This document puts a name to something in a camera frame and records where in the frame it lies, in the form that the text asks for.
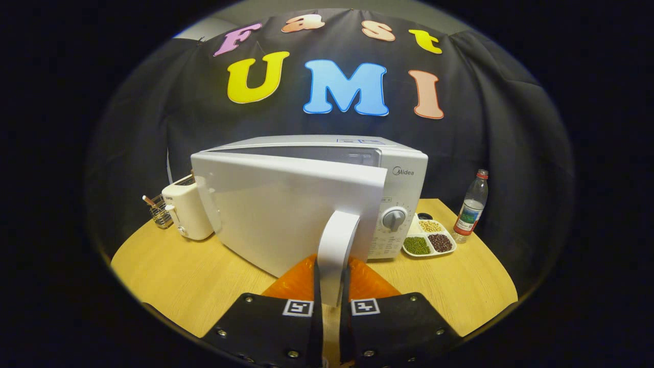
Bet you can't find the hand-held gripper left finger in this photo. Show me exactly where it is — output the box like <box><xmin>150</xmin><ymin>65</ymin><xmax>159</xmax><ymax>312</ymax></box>
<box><xmin>202</xmin><ymin>254</ymin><xmax>323</xmax><ymax>368</ymax></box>

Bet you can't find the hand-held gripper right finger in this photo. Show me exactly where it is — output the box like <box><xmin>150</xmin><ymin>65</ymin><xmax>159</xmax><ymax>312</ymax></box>
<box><xmin>340</xmin><ymin>256</ymin><xmax>463</xmax><ymax>368</ymax></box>

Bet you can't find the white toaster oven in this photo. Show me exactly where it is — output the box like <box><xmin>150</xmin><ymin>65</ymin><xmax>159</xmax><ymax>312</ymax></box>
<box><xmin>191</xmin><ymin>134</ymin><xmax>429</xmax><ymax>307</ymax></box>

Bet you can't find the cream bread toaster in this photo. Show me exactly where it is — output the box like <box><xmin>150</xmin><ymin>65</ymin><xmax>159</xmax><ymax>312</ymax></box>
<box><xmin>161</xmin><ymin>175</ymin><xmax>214</xmax><ymax>241</ymax></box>

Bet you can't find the white divided bean dish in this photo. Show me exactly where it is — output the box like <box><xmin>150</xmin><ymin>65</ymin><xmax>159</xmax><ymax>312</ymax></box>
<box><xmin>402</xmin><ymin>213</ymin><xmax>457</xmax><ymax>258</ymax></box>

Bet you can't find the clear plastic water bottle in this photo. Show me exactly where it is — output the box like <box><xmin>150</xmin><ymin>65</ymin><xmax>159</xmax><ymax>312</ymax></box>
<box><xmin>453</xmin><ymin>169</ymin><xmax>489</xmax><ymax>244</ymax></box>

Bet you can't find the wire mesh basket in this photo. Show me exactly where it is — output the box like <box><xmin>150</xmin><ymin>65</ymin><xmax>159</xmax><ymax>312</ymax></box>
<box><xmin>148</xmin><ymin>194</ymin><xmax>173</xmax><ymax>228</ymax></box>

